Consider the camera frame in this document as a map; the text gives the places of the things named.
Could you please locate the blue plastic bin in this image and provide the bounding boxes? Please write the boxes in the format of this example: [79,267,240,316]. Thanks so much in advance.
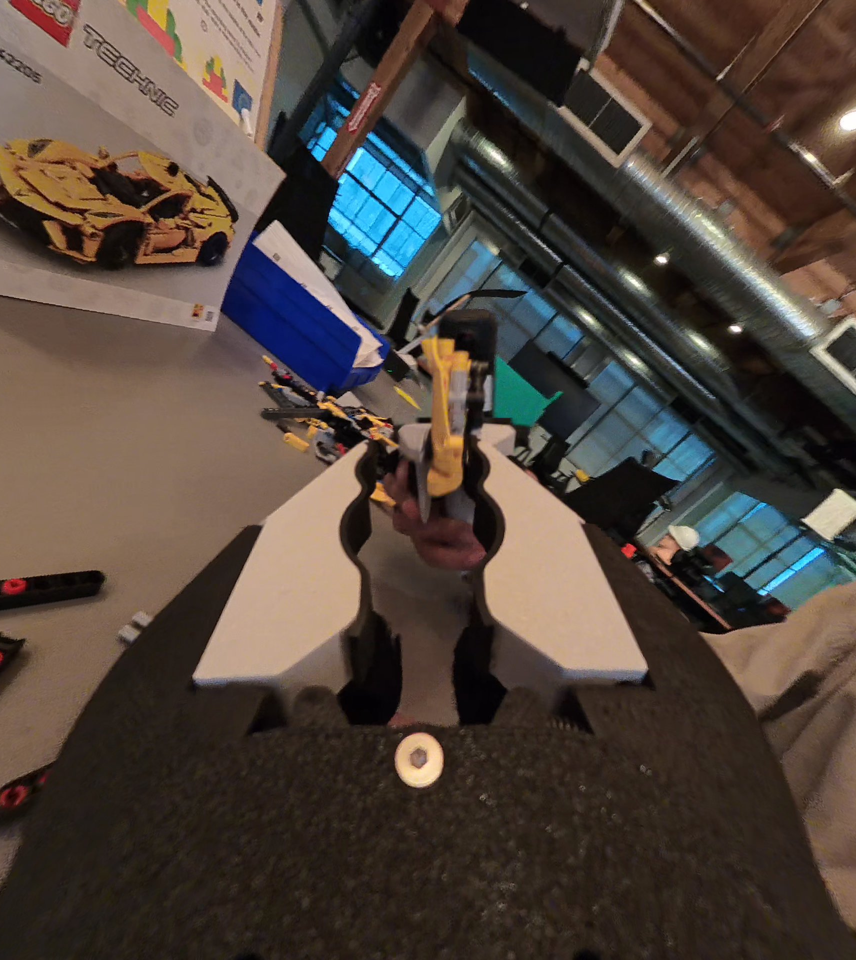
[221,232,392,395]

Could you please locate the black head desk lamp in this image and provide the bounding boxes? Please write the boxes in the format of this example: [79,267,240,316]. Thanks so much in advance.
[416,288,528,339]

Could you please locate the green felt bin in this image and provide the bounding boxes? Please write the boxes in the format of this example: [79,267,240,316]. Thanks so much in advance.
[491,356,564,429]

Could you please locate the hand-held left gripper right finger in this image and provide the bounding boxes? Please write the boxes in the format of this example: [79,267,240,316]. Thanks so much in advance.
[471,439,650,699]

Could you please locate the white paper sheets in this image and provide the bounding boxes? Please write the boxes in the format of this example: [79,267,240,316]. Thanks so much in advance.
[251,219,388,369]

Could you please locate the black panel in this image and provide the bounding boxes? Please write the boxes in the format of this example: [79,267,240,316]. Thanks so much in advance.
[270,142,339,264]

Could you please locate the person's right hand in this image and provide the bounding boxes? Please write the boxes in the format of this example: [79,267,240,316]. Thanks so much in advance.
[384,459,489,571]

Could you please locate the person's beige jacket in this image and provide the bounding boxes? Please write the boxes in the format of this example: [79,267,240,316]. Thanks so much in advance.
[758,660,856,960]

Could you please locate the pile of yellow black bricks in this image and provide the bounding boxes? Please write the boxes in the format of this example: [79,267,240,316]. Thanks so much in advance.
[259,356,399,504]

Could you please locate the toy car instruction booklet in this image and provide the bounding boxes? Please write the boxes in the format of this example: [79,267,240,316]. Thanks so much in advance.
[0,0,287,331]

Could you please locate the wooden post red label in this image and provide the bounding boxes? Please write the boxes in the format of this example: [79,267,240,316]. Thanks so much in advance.
[320,0,468,179]

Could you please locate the silver ventilation duct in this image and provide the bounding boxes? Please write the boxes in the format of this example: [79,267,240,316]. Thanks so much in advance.
[450,120,856,481]

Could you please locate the group of black pinned beams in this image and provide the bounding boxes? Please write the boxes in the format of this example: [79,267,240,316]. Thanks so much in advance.
[0,570,107,830]

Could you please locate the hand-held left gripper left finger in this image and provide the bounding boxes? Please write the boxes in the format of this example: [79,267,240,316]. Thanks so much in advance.
[191,442,380,699]

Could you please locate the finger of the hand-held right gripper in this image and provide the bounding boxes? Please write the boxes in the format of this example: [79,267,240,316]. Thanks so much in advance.
[439,480,485,528]
[396,423,437,522]

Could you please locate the white wall chart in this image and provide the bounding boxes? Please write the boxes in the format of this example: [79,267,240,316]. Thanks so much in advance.
[801,487,856,540]

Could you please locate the person's right forearm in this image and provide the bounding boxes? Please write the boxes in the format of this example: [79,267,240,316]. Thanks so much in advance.
[701,564,856,721]

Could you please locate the yellow black toy brick assembly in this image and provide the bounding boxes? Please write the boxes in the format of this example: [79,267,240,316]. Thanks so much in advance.
[419,335,493,500]

